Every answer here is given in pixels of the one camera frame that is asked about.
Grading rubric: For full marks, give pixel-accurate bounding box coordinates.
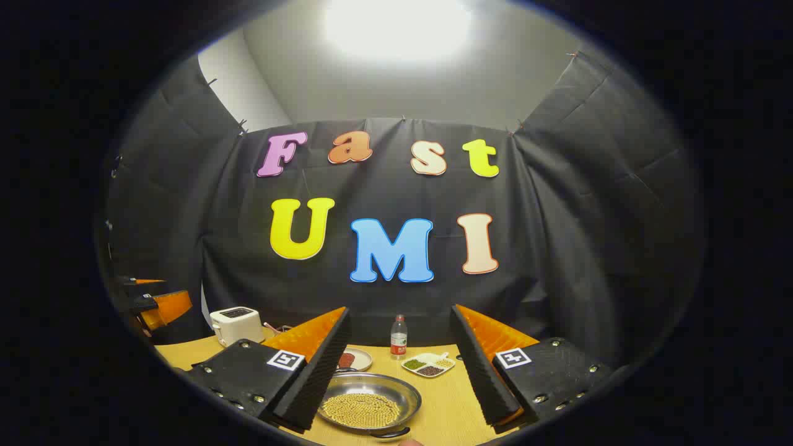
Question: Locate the ceiling light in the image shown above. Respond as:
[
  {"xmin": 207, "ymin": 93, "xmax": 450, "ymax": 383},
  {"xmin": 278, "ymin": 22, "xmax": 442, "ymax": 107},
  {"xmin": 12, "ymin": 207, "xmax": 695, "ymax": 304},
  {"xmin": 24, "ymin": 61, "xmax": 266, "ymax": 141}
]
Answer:
[{"xmin": 322, "ymin": 0, "xmax": 473, "ymax": 63}]

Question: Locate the clear water bottle red label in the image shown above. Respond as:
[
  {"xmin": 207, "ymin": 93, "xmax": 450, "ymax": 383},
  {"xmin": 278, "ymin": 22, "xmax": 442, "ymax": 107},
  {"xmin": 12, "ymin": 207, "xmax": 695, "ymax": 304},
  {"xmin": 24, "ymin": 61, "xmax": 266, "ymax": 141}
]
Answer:
[{"xmin": 390, "ymin": 314, "xmax": 408, "ymax": 361}]

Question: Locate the steel pot with black handles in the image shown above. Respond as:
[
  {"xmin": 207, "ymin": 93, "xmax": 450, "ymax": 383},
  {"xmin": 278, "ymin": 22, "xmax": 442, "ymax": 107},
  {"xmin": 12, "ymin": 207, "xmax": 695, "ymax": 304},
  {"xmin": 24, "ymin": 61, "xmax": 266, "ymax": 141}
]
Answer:
[{"xmin": 317, "ymin": 367, "xmax": 423, "ymax": 440}]

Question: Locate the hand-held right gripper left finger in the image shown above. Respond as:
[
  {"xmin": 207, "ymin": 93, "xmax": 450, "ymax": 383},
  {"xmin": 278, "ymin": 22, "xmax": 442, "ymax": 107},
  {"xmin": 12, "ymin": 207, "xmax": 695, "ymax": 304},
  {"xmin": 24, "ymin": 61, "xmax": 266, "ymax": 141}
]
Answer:
[{"xmin": 186, "ymin": 307, "xmax": 352, "ymax": 432}]

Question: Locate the white divided dish with beans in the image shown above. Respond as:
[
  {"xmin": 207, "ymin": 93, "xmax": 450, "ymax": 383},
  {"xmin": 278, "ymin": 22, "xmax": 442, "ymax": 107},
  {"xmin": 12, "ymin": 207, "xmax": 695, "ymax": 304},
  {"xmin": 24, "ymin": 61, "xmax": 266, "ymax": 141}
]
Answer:
[{"xmin": 401, "ymin": 351, "xmax": 456, "ymax": 378}]

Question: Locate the black backdrop cloth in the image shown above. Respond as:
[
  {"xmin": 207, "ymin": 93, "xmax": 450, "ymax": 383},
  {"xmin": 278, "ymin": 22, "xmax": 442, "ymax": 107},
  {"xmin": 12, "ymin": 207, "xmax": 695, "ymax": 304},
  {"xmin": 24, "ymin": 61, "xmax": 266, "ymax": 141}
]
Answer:
[{"xmin": 102, "ymin": 50, "xmax": 707, "ymax": 385}]

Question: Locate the pile of soybeans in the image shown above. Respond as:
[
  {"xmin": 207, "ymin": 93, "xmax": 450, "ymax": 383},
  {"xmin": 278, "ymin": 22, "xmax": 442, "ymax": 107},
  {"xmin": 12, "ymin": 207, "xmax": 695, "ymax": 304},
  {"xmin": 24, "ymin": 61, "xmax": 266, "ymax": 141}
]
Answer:
[{"xmin": 325, "ymin": 393, "xmax": 402, "ymax": 428}]

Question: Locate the white round plate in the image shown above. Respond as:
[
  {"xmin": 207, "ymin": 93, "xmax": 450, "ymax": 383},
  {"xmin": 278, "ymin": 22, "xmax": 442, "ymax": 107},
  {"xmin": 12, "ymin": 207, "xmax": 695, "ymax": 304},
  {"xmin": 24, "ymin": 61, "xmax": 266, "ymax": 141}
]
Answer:
[{"xmin": 338, "ymin": 348, "xmax": 374, "ymax": 372}]

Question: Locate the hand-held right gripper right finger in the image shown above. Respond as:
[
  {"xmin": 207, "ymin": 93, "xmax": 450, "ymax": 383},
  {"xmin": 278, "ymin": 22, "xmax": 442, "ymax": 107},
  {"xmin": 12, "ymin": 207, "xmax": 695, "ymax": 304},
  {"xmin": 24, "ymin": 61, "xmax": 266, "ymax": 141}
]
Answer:
[{"xmin": 450, "ymin": 304, "xmax": 614, "ymax": 434}]

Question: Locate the white toaster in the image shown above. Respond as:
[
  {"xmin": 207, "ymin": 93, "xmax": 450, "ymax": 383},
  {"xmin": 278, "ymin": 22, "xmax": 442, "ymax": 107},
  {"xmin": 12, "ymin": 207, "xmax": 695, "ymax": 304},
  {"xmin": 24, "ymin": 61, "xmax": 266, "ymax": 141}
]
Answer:
[{"xmin": 210, "ymin": 307, "xmax": 265, "ymax": 348}]

